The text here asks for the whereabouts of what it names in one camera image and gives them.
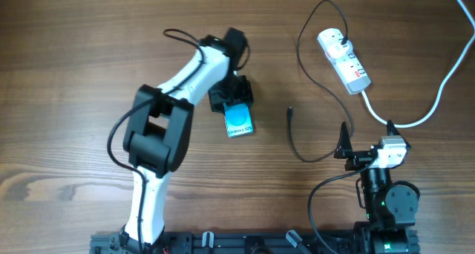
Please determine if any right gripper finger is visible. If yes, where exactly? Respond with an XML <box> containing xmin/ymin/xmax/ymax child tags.
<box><xmin>334</xmin><ymin>122</ymin><xmax>353</xmax><ymax>159</ymax></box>
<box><xmin>386</xmin><ymin>120</ymin><xmax>411</xmax><ymax>150</ymax></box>

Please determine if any Galaxy S25 smartphone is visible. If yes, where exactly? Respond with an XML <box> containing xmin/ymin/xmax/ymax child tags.
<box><xmin>224</xmin><ymin>103</ymin><xmax>254</xmax><ymax>137</ymax></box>

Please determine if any black USB-C charger cable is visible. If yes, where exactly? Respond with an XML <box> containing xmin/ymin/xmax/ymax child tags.
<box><xmin>286</xmin><ymin>0</ymin><xmax>356</xmax><ymax>163</ymax></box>

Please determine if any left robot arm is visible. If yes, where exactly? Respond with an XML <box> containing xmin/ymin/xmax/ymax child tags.
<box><xmin>118</xmin><ymin>28</ymin><xmax>253</xmax><ymax>253</ymax></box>

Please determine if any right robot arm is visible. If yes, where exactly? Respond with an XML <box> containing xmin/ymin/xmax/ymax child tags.
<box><xmin>334</xmin><ymin>121</ymin><xmax>421</xmax><ymax>254</ymax></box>

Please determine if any white USB charger plug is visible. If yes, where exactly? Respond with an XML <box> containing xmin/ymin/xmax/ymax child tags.
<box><xmin>326</xmin><ymin>41</ymin><xmax>353</xmax><ymax>62</ymax></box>

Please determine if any white power strip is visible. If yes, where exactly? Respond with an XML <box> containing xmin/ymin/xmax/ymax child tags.
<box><xmin>317</xmin><ymin>28</ymin><xmax>371</xmax><ymax>95</ymax></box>

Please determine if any black right camera cable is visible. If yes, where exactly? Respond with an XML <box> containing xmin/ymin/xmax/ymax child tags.
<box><xmin>307</xmin><ymin>157</ymin><xmax>378</xmax><ymax>254</ymax></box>

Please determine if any black camera cable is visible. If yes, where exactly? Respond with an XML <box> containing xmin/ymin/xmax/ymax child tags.
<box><xmin>307</xmin><ymin>157</ymin><xmax>378</xmax><ymax>254</ymax></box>
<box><xmin>106</xmin><ymin>28</ymin><xmax>207</xmax><ymax>253</ymax></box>

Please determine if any black left camera cable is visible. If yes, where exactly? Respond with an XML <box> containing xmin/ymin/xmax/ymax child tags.
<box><xmin>106</xmin><ymin>28</ymin><xmax>207</xmax><ymax>253</ymax></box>

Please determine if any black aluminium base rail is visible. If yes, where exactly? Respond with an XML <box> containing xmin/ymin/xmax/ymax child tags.
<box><xmin>88</xmin><ymin>229</ymin><xmax>421</xmax><ymax>254</ymax></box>

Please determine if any white power strip cord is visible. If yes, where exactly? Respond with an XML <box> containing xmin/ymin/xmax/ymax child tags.
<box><xmin>360</xmin><ymin>0</ymin><xmax>475</xmax><ymax>129</ymax></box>

